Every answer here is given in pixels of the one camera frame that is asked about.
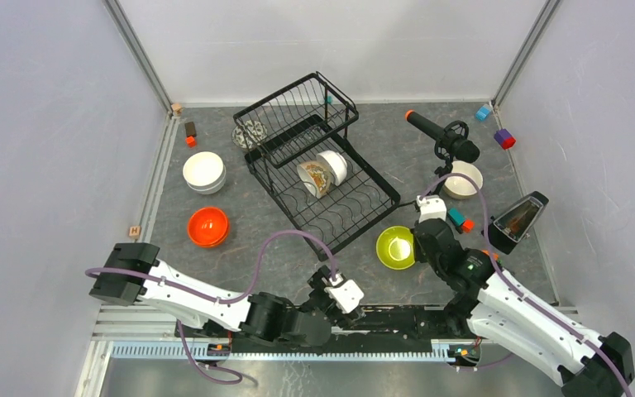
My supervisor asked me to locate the lime green bowl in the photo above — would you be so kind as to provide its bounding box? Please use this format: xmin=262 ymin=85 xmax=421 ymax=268
xmin=375 ymin=226 xmax=416 ymax=270

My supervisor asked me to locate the beige ceramic bowl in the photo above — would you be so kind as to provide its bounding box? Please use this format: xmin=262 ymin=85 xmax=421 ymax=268
xmin=443 ymin=160 xmax=484 ymax=200

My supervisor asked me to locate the patterned cream bowl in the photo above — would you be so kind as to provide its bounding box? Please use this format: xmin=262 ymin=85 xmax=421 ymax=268
xmin=296 ymin=160 xmax=334 ymax=199

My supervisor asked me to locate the orange bowl rack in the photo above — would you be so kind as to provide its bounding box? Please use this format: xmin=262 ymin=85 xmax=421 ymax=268
xmin=187 ymin=207 xmax=231 ymax=248

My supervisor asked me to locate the white bowl grey rim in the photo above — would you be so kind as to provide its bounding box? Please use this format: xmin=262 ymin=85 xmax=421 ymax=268
xmin=187 ymin=177 xmax=227 ymax=195

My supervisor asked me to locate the black wire dish rack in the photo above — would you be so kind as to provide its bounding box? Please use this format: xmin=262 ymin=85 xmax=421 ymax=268
xmin=233 ymin=72 xmax=400 ymax=261

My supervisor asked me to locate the pink floral bowl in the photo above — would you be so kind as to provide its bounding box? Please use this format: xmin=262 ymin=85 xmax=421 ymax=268
xmin=231 ymin=120 xmax=267 ymax=150

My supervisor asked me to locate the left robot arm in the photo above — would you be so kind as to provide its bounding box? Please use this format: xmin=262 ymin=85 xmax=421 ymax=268
xmin=85 ymin=242 xmax=365 ymax=347

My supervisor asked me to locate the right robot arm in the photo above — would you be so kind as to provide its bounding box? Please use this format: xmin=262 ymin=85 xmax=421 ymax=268
xmin=413 ymin=219 xmax=635 ymax=396

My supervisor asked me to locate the teal block on table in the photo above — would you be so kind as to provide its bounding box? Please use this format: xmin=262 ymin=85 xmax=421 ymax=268
xmin=446 ymin=208 xmax=466 ymax=227

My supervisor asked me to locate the small orange cube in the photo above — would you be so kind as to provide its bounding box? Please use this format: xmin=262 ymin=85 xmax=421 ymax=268
xmin=461 ymin=219 xmax=475 ymax=233

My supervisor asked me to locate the orange curved block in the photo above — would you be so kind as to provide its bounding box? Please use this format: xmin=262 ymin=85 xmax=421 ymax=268
xmin=482 ymin=250 xmax=499 ymax=261

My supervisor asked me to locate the black microphone on tripod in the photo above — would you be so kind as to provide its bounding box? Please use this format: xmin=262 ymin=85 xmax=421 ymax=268
xmin=405 ymin=110 xmax=480 ymax=195

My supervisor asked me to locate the purple red block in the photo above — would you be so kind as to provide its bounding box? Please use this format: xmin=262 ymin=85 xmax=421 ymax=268
xmin=494 ymin=128 xmax=516 ymax=150

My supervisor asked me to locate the blue block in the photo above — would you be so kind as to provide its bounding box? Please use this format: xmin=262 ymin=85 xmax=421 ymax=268
xmin=475 ymin=103 xmax=493 ymax=122

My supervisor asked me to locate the wooden letter cube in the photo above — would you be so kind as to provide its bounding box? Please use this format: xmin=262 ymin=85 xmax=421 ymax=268
xmin=128 ymin=225 xmax=141 ymax=240

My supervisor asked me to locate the brown block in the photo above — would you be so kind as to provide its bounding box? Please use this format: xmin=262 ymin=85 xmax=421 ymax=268
xmin=184 ymin=122 xmax=197 ymax=137

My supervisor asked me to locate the wooden cube corner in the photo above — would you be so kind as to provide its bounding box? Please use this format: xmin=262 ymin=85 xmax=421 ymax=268
xmin=171 ymin=103 xmax=183 ymax=116

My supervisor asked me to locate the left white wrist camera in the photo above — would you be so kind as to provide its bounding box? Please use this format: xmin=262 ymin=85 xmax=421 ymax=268
xmin=324 ymin=276 xmax=365 ymax=314

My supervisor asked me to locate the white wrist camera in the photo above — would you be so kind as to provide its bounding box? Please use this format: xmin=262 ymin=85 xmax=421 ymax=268
xmin=415 ymin=195 xmax=447 ymax=222
xmin=324 ymin=276 xmax=365 ymax=314

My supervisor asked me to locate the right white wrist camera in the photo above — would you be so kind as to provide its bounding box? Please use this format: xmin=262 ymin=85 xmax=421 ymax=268
xmin=415 ymin=195 xmax=447 ymax=222

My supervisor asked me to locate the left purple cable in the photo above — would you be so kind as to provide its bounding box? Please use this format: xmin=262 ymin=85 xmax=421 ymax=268
xmin=84 ymin=229 xmax=346 ymax=385

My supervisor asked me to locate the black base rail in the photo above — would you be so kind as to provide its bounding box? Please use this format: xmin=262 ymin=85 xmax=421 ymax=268
xmin=174 ymin=305 xmax=478 ymax=356

